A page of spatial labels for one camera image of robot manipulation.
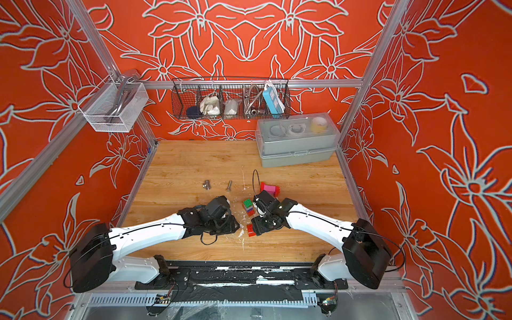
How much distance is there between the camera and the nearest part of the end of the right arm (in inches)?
23.1

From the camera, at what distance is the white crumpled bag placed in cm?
91

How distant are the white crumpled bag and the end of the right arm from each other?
0.48 metres
